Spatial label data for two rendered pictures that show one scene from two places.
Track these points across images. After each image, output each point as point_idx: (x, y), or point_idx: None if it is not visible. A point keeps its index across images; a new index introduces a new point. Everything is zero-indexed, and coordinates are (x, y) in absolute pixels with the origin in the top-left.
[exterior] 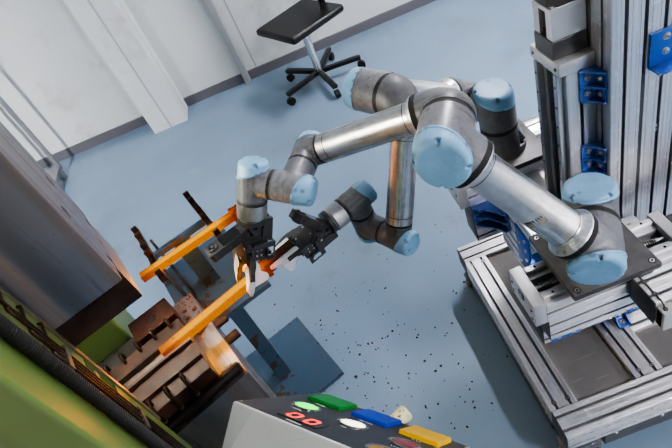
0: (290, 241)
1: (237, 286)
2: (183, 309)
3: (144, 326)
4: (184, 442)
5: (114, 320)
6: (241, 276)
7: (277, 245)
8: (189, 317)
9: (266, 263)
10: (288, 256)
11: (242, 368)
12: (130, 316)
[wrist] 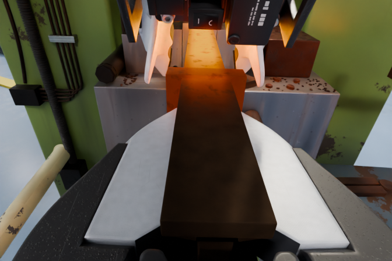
0: (228, 215)
1: (205, 44)
2: (302, 82)
3: (275, 28)
4: (105, 42)
5: (310, 19)
6: (235, 58)
7: (293, 156)
8: (275, 80)
9: (198, 78)
10: (127, 148)
11: (95, 74)
12: (373, 102)
